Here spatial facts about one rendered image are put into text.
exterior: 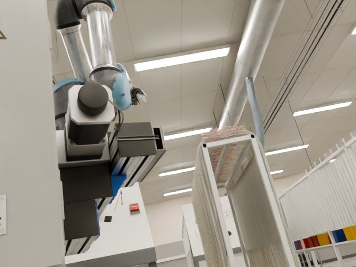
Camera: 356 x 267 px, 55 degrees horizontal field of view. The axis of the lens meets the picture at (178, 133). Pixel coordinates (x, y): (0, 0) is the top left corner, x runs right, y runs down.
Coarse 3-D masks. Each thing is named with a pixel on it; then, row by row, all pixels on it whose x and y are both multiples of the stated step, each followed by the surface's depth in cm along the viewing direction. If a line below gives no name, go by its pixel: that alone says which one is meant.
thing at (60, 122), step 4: (56, 116) 109; (60, 116) 108; (64, 116) 108; (56, 120) 108; (60, 120) 108; (64, 120) 107; (56, 124) 107; (60, 124) 106; (64, 124) 106; (56, 128) 107; (60, 128) 106
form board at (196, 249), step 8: (224, 200) 517; (232, 200) 515; (184, 208) 513; (192, 208) 511; (224, 208) 502; (184, 216) 498; (192, 216) 496; (224, 216) 487; (232, 216) 472; (192, 224) 482; (232, 224) 471; (192, 232) 468; (232, 232) 459; (192, 240) 456; (200, 240) 454; (232, 240) 446; (192, 248) 443; (200, 248) 441; (232, 248) 429; (240, 248) 429; (192, 256) 478; (200, 256) 426; (240, 256) 427; (272, 256) 427; (200, 264) 424; (240, 264) 424
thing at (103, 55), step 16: (80, 0) 126; (96, 0) 124; (112, 0) 127; (80, 16) 130; (96, 16) 123; (96, 32) 120; (96, 48) 118; (112, 48) 121; (96, 64) 116; (112, 64) 117; (96, 80) 112; (112, 80) 111; (112, 96) 110; (128, 96) 117
